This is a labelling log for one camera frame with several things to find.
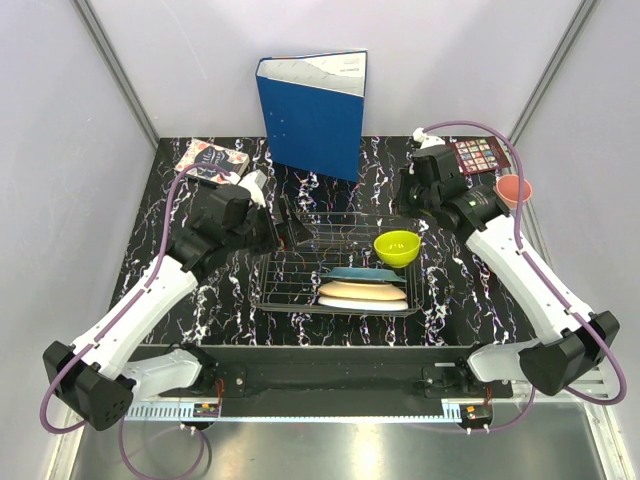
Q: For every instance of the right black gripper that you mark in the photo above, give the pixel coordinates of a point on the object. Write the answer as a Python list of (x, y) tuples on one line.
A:
[(407, 177)]

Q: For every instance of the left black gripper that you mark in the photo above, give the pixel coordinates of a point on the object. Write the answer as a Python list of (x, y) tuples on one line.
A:
[(271, 243)]

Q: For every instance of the yellow-green bowl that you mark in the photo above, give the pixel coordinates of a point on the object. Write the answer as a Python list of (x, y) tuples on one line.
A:
[(397, 248)]

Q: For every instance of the tall pink cup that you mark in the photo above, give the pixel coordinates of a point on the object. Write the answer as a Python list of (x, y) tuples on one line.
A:
[(507, 188)]

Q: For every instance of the teal plate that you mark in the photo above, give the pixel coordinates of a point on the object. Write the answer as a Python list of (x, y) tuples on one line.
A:
[(366, 275)]

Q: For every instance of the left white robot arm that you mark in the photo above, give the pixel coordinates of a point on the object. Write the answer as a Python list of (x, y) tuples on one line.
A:
[(95, 375)]

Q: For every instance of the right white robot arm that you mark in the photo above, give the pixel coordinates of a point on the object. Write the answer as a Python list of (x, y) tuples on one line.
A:
[(570, 338)]

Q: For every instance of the dark red card box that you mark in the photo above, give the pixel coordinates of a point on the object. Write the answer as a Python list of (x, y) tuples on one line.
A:
[(477, 155)]

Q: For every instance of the beige plate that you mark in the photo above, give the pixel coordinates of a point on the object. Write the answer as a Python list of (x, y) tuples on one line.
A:
[(362, 291)]

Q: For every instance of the white plate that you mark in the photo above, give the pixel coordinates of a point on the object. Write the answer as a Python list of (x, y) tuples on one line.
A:
[(363, 305)]

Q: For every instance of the blue binder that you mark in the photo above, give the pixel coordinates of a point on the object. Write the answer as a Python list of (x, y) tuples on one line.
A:
[(313, 110)]

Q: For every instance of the floral cover book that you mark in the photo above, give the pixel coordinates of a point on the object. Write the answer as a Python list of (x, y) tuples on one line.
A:
[(218, 165)]

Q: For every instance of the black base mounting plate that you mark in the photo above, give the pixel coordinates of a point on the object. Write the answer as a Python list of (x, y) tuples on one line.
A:
[(433, 372)]

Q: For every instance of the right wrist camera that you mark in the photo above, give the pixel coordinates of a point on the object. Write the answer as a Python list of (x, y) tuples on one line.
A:
[(422, 140)]

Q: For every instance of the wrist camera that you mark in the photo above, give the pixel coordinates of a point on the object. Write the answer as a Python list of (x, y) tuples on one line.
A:
[(422, 140), (254, 182)]

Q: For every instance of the wire dish rack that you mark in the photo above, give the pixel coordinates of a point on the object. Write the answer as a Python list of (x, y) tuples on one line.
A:
[(289, 279)]

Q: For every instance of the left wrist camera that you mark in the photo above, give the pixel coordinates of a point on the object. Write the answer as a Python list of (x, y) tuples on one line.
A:
[(254, 182)]

